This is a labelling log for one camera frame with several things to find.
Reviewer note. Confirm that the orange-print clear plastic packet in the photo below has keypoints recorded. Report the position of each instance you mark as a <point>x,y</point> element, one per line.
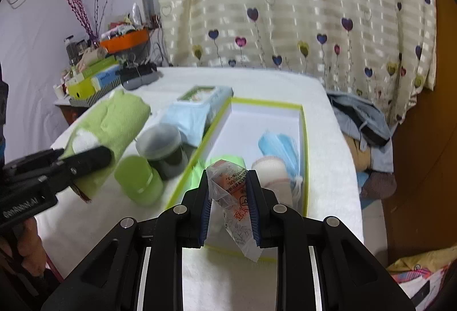
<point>232,197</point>

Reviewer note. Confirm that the brown cloth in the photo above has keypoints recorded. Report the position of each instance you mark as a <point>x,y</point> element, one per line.
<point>378,182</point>

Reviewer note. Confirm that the green-edged white box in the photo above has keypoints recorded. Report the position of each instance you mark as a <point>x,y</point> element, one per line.
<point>250,125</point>

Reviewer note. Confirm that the stack of boxes on shelf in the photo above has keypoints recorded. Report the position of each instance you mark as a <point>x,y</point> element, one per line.
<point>89,79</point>

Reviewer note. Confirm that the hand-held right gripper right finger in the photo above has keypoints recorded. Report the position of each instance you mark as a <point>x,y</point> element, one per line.
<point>254,222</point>

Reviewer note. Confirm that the dried purple flower branches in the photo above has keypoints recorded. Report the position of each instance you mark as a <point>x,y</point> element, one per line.
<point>89,0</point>

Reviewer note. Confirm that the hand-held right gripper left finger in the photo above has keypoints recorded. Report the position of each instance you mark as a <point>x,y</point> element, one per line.
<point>204,222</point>

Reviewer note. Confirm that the colourful printed bag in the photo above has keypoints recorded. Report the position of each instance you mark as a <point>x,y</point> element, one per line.
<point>421,282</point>

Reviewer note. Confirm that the grey clothing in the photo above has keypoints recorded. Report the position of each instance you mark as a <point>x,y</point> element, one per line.
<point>360,118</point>

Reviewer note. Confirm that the person's left hand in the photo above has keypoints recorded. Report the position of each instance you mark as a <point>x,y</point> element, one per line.
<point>34,246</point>

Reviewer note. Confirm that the green cream jar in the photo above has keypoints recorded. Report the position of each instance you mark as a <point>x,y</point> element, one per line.
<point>141,182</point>

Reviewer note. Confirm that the dark jar with clear lid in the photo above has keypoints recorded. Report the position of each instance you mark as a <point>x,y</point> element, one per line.
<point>160,148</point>

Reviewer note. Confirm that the heart-print cream curtain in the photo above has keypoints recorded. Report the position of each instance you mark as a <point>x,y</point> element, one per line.
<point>285,11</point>

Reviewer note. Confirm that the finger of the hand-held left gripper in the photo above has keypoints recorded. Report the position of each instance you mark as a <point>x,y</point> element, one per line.
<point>32,161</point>
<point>89,163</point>

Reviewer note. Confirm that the stack of blue face masks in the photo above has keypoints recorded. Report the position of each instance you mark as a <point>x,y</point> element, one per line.
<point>280,150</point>

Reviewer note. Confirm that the grey oval case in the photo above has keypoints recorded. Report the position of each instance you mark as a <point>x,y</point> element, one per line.
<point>141,81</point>

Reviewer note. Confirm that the wooden side table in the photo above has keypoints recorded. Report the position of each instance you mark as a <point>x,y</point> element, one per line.
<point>68,111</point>

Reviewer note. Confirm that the grey patterned box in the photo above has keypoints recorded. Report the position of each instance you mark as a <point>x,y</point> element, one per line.
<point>85,98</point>

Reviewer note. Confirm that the black bag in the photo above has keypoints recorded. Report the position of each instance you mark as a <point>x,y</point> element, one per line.
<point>3,107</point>

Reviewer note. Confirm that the beige cloth bundle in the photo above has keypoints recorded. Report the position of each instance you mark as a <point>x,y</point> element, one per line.
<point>92,56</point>

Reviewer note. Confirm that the glass jar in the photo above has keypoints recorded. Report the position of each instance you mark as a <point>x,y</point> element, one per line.
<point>75,49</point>

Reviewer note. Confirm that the orange tray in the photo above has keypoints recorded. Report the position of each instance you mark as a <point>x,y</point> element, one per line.
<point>125,41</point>

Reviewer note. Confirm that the wooden wardrobe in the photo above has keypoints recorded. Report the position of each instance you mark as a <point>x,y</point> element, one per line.
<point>421,154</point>

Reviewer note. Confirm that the blue white tissue box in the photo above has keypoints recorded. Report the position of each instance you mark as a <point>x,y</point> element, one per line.
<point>107,77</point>

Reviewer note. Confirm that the beige bandage roll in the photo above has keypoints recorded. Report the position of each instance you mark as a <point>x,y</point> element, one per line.
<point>267,170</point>

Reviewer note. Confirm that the blue wet wipes pack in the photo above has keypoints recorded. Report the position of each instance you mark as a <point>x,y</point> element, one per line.
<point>192,111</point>

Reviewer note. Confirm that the crumpled clear plastic bag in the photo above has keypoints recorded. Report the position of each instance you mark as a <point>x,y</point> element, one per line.
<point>137,13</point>

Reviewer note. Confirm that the green towel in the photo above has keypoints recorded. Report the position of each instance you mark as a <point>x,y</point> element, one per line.
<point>110,118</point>

